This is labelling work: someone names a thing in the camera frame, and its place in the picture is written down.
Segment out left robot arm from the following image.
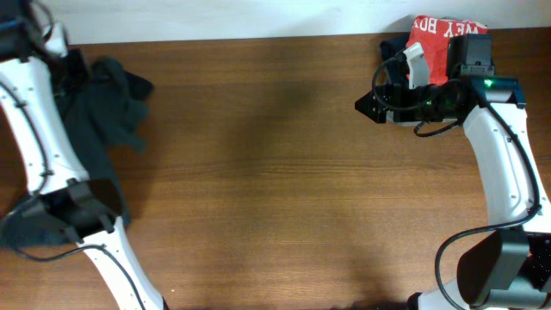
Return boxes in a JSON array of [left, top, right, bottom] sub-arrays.
[[1, 10, 166, 309]]

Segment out navy folded t-shirt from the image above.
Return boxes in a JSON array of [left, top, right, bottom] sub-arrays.
[[380, 34, 409, 84]]

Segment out black t-shirt white letters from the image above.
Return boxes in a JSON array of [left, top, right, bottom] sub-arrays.
[[1, 215, 69, 248]]

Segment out dark green t-shirt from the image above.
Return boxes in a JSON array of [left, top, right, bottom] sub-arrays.
[[56, 48, 154, 226]]

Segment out red folded t-shirt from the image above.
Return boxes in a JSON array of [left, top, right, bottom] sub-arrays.
[[406, 15, 489, 84]]

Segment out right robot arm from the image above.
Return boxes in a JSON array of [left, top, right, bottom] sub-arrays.
[[355, 34, 550, 309]]

